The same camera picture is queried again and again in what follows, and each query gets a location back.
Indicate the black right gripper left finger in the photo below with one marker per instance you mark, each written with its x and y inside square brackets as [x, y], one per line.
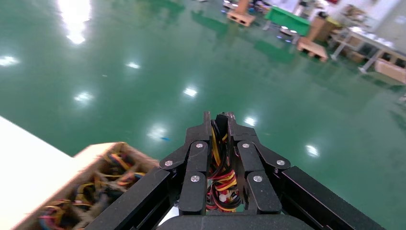
[193, 190]

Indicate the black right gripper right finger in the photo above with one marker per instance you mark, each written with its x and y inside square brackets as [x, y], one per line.
[263, 193]

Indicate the brown cardboard divider box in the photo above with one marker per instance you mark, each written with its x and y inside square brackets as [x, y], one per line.
[92, 149]

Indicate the wooden pallet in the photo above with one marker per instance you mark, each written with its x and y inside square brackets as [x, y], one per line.
[241, 18]
[312, 49]

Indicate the brown cardboard carton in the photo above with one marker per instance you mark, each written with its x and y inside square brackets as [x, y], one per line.
[320, 28]

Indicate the green table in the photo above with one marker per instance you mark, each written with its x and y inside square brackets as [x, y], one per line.
[287, 19]

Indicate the light wooden crate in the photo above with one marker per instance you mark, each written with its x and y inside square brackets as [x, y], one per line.
[391, 71]

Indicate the white workbench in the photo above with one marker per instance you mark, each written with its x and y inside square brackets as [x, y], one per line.
[364, 36]

